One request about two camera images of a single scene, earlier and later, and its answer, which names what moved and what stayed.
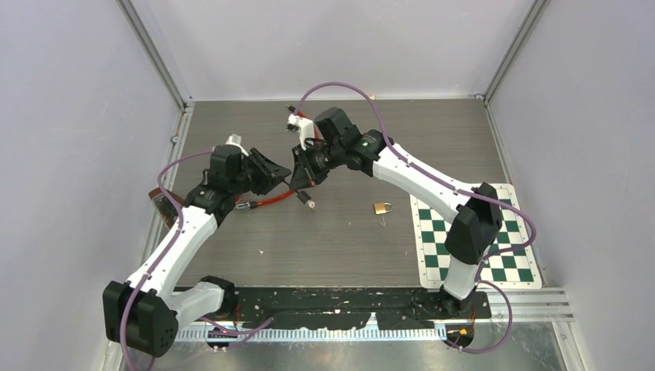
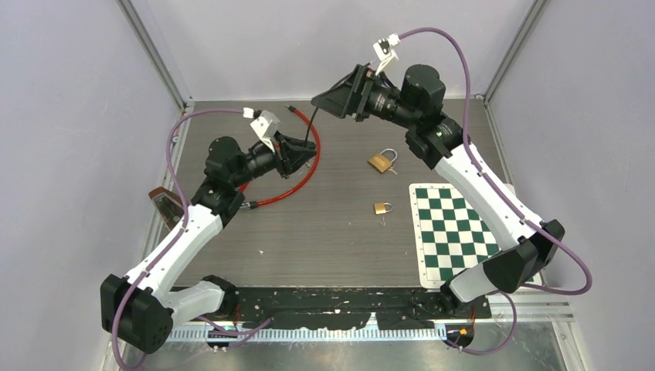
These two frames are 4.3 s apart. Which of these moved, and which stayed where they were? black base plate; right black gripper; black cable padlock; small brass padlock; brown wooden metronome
Moved: black cable padlock; right black gripper
Stayed: small brass padlock; brown wooden metronome; black base plate
